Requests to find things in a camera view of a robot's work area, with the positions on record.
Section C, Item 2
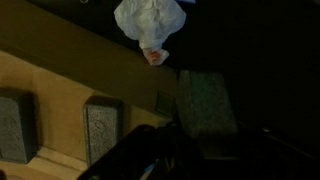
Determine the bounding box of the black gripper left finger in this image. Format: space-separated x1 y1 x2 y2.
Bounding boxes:
77 124 179 180

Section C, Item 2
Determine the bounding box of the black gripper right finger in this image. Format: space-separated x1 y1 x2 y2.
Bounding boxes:
199 125 320 180

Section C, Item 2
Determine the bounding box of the dark eraser block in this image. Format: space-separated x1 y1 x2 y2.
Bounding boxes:
176 70 238 139

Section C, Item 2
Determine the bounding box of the white plastic bag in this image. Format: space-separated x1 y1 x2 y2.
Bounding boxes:
114 0 187 66

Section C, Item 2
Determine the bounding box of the cardboard box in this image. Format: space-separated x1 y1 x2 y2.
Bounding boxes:
0 0 177 180

